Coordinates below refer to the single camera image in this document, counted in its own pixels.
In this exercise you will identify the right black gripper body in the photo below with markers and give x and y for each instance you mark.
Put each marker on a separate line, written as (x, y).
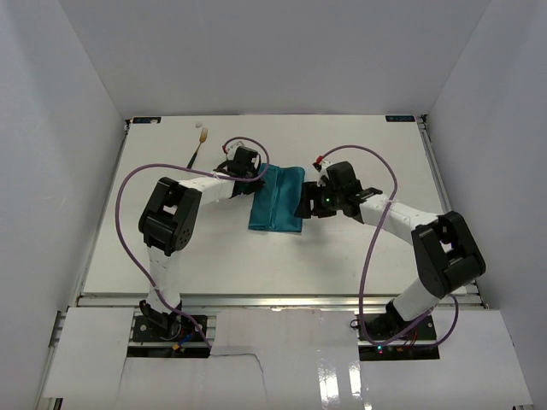
(311, 200)

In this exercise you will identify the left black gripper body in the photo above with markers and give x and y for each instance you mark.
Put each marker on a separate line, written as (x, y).
(255, 183)

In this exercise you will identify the teal cloth napkin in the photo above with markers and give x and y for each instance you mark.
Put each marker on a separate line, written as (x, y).
(274, 205)

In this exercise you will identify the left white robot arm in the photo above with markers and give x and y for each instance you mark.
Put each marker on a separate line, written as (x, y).
(167, 224)

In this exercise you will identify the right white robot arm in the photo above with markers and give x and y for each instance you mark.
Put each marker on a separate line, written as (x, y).
(446, 254)

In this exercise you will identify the right blue table label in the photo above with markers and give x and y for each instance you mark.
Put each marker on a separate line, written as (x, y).
(399, 118)

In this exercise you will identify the blue table label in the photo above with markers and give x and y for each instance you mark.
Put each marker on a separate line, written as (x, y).
(399, 118)
(146, 120)

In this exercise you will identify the left blue table label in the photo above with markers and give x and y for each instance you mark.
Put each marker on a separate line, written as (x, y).
(146, 120)

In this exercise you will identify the white cardboard front cover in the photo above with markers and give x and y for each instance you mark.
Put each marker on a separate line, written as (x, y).
(291, 359)

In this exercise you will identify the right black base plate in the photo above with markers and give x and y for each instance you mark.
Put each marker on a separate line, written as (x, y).
(380, 328)

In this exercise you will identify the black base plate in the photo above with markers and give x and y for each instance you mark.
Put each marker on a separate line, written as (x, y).
(380, 328)
(144, 331)

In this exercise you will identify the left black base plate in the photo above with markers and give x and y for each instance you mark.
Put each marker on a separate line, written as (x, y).
(144, 331)

